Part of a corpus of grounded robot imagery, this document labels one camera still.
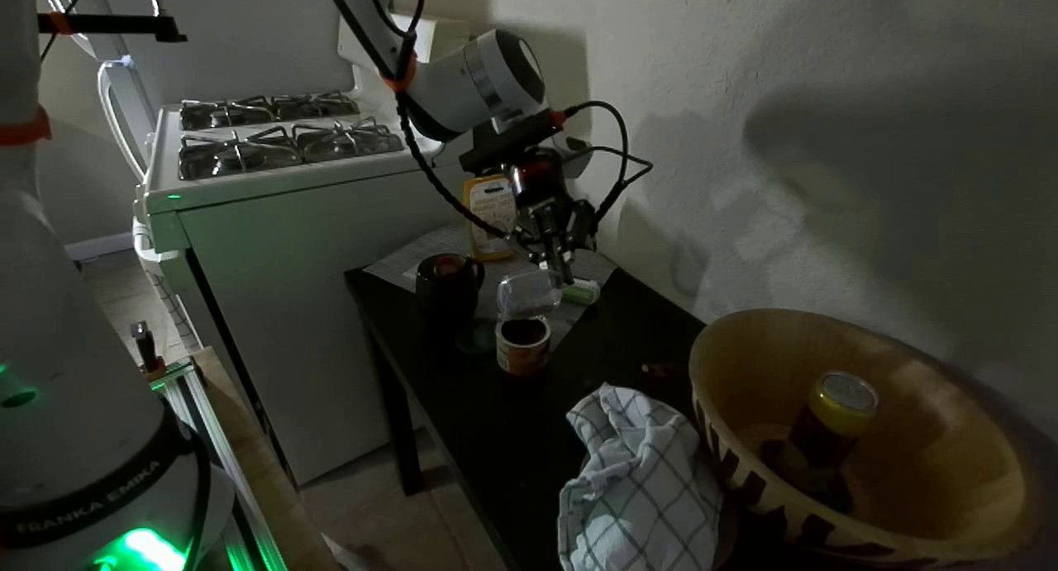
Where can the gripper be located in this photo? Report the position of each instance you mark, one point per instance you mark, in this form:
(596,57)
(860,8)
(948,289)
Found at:
(537,183)

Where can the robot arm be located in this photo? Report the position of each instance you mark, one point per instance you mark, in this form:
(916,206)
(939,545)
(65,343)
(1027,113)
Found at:
(74,373)

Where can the small clear lunchbox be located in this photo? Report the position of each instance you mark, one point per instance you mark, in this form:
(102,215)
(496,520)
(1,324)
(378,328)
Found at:
(529,294)

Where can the orange can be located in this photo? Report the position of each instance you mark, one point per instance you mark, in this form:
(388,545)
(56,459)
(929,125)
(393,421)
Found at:
(522,348)

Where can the small green white tube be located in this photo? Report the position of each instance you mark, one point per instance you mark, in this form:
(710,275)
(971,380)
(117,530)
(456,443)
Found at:
(583,292)

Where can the yellow packet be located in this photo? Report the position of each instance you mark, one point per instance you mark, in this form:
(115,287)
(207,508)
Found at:
(489,211)

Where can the dark mug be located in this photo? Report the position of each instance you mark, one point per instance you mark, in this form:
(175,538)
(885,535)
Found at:
(446,286)

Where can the light patterned placemat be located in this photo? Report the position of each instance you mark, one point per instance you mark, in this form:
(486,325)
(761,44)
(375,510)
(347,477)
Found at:
(413,253)

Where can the stove burner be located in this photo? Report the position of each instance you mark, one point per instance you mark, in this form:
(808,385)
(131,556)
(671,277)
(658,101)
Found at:
(235,154)
(318,104)
(347,137)
(225,112)

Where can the checkered dish cloth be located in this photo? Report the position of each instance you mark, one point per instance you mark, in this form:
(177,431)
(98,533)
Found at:
(636,488)

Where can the white gas stove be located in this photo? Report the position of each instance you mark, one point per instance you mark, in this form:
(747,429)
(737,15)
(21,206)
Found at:
(297,290)

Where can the jar with yellow lid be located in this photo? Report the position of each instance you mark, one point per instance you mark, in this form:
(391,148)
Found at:
(831,430)

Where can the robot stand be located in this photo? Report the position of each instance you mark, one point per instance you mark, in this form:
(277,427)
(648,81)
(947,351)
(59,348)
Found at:
(240,463)

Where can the large wooden bowl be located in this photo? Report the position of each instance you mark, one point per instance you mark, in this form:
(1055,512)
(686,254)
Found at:
(926,472)

